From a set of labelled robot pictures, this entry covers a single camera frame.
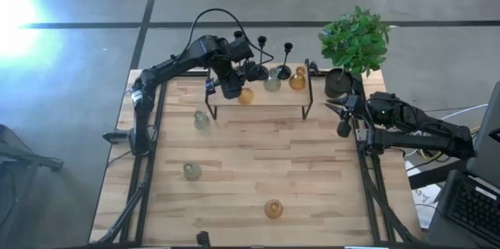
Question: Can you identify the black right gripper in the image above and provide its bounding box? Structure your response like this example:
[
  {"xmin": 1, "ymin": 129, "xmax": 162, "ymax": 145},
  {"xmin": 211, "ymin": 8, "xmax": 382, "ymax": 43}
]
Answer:
[{"xmin": 325, "ymin": 92, "xmax": 373, "ymax": 139}]

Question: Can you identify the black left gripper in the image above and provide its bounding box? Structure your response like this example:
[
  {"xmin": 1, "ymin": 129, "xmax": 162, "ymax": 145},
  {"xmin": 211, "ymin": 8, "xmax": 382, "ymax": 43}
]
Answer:
[{"xmin": 205, "ymin": 57, "xmax": 244, "ymax": 101}]

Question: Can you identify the amber ribbed glass candle holder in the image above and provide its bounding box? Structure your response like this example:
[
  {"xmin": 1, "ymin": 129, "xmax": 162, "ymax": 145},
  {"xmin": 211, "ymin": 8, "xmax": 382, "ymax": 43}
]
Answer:
[
  {"xmin": 237, "ymin": 87, "xmax": 255, "ymax": 105},
  {"xmin": 263, "ymin": 198, "xmax": 284, "ymax": 220},
  {"xmin": 287, "ymin": 66, "xmax": 308, "ymax": 91}
]

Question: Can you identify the clear ribbed glass candle holder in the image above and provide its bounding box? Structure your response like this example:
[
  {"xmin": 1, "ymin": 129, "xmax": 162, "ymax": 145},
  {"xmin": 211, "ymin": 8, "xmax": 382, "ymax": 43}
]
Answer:
[
  {"xmin": 263, "ymin": 67, "xmax": 282, "ymax": 93},
  {"xmin": 194, "ymin": 110, "xmax": 211, "ymax": 131},
  {"xmin": 183, "ymin": 162, "xmax": 203, "ymax": 182}
]

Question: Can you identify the medium black metal candlestick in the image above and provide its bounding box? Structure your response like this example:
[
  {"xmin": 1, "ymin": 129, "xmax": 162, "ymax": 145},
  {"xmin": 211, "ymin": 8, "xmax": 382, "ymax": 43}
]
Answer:
[{"xmin": 249, "ymin": 35, "xmax": 270, "ymax": 83}]

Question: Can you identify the shortest black metal candlestick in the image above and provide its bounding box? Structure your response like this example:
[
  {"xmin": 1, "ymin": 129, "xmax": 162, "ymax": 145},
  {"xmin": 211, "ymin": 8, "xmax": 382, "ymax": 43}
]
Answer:
[{"xmin": 276, "ymin": 41, "xmax": 294, "ymax": 81}]

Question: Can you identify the green plant in black pot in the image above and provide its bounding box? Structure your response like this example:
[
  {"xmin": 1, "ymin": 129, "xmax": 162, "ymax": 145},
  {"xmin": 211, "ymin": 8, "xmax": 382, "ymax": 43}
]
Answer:
[{"xmin": 317, "ymin": 5, "xmax": 391, "ymax": 100}]

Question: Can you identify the white paper sheet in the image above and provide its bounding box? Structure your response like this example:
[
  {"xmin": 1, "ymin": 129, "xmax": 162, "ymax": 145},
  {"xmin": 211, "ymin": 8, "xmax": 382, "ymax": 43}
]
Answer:
[{"xmin": 405, "ymin": 161, "xmax": 445, "ymax": 230}]

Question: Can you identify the small black mounted device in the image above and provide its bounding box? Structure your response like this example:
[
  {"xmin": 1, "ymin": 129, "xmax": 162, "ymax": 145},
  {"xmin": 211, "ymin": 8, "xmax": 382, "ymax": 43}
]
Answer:
[{"xmin": 195, "ymin": 230, "xmax": 212, "ymax": 248}]

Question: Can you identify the grey computer monitor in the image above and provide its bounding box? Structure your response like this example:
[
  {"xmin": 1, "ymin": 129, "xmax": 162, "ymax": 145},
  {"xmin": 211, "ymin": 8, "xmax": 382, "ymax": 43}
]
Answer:
[{"xmin": 466, "ymin": 80, "xmax": 500, "ymax": 190}]

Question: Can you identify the black computer keyboard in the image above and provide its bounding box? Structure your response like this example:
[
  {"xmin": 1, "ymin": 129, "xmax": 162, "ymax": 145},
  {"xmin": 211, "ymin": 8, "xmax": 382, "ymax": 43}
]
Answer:
[{"xmin": 440, "ymin": 169, "xmax": 500, "ymax": 247}]

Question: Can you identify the dark metal stand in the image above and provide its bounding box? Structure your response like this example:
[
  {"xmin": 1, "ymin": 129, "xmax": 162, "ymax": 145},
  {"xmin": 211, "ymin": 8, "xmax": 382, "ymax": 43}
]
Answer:
[{"xmin": 0, "ymin": 123, "xmax": 64, "ymax": 249}]

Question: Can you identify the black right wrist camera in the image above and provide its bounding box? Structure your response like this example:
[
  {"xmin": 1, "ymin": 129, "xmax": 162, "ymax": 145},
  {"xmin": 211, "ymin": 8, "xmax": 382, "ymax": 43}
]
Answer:
[{"xmin": 348, "ymin": 94, "xmax": 363, "ymax": 112}]

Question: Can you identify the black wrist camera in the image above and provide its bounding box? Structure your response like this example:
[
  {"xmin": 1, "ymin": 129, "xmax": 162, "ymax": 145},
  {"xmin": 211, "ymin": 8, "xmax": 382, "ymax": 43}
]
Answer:
[
  {"xmin": 348, "ymin": 94, "xmax": 363, "ymax": 112},
  {"xmin": 228, "ymin": 37, "xmax": 255, "ymax": 62}
]

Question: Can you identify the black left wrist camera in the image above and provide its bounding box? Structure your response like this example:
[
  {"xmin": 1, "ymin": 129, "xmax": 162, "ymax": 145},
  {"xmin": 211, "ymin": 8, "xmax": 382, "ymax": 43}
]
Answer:
[{"xmin": 228, "ymin": 37, "xmax": 255, "ymax": 62}]

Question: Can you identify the wooden shelf black metal frame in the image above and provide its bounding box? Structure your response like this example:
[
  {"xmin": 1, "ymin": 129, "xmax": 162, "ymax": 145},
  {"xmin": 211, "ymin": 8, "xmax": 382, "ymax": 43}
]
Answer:
[{"xmin": 205, "ymin": 58, "xmax": 315, "ymax": 121}]

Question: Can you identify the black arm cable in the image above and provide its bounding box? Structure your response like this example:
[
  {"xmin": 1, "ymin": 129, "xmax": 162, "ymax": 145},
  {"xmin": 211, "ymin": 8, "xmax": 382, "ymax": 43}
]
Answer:
[{"xmin": 186, "ymin": 8, "xmax": 275, "ymax": 66}]

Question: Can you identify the black aluminium frame rail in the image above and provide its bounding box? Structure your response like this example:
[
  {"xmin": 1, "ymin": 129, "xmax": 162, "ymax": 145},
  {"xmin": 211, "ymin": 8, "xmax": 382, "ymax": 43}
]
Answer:
[
  {"xmin": 95, "ymin": 69, "xmax": 169, "ymax": 244},
  {"xmin": 351, "ymin": 79, "xmax": 421, "ymax": 244}
]

